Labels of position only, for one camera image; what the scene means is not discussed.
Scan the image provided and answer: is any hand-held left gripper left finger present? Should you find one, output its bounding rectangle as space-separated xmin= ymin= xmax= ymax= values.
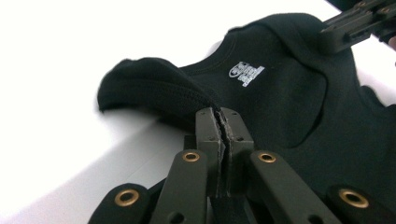
xmin=195 ymin=106 xmax=226 ymax=198

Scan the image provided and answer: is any black tank top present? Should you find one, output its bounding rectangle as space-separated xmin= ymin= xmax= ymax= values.
xmin=96 ymin=12 xmax=396 ymax=216

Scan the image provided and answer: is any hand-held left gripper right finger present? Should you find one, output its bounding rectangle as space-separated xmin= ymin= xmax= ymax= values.
xmin=219 ymin=106 xmax=255 ymax=198

